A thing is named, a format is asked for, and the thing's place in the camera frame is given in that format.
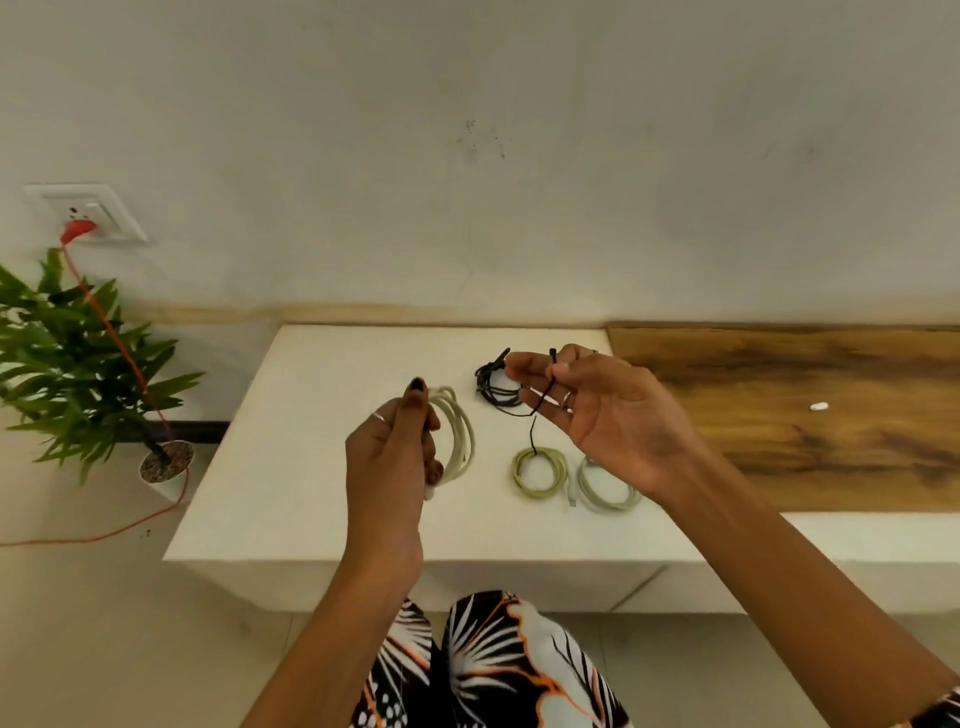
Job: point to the person's left hand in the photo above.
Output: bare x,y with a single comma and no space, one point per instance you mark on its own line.
382,495

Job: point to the person's left forearm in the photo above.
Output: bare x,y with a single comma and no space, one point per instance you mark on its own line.
337,645

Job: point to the person's floral patterned clothing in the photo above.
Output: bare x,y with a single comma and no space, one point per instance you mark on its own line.
495,667

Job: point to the green potted plant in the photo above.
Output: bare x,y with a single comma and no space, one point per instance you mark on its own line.
67,367

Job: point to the person's right hand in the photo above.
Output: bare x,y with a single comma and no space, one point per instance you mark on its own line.
622,420

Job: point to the person's right thumb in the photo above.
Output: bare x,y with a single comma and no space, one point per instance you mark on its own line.
579,352

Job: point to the person's right middle finger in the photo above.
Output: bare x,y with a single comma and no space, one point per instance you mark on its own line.
551,400

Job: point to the person's left thumb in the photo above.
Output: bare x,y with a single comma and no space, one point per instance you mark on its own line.
434,461

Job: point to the red plug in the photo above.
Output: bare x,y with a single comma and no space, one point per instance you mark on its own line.
77,229

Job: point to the person's right forearm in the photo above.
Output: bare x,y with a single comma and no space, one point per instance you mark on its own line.
787,592

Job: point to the white plant pot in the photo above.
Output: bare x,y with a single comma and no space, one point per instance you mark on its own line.
166,469

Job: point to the white wall socket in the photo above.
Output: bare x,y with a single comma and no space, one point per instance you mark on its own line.
105,214

